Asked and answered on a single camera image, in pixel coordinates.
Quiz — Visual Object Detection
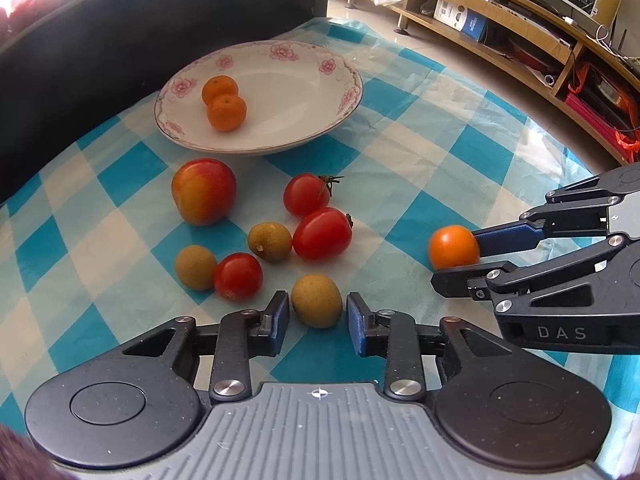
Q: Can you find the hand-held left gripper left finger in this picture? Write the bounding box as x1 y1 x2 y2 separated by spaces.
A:
120 290 291 406

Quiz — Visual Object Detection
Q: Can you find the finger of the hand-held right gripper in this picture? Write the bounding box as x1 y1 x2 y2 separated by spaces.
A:
431 234 640 318
472 162 640 257

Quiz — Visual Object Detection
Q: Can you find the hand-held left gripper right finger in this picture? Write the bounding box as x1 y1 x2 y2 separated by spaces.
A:
346 292 521 403

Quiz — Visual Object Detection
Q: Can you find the small mandarin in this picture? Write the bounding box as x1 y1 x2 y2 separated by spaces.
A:
206 94 248 133
428 225 482 271
201 75 240 107

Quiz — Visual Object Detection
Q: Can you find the brown longan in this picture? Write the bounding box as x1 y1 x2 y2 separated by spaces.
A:
247 221 293 263
174 245 218 292
291 273 344 329

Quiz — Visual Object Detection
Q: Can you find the red cherry tomato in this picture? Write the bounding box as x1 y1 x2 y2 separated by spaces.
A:
292 207 354 262
213 253 264 303

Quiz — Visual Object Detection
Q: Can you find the cherry tomato with stem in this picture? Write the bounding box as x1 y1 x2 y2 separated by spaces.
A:
283 173 346 217

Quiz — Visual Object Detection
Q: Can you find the white floral plate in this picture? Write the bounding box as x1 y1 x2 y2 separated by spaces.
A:
153 40 364 156

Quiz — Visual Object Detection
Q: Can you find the blue white checkered tablecloth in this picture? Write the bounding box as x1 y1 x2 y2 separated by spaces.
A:
0 16 640 471

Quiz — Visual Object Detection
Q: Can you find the red bag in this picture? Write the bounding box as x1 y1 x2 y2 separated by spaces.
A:
565 87 640 161

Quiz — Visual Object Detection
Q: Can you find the orange plastic bag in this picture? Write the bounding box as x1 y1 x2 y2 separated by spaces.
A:
569 61 592 95

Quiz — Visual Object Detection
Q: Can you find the wooden television stand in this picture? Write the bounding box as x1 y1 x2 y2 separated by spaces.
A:
327 0 640 166

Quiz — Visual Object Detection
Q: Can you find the white and blue box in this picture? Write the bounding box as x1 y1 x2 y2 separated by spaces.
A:
434 0 488 43

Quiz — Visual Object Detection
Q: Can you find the person's reddish clothing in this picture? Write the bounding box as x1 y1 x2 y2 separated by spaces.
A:
0 424 63 480

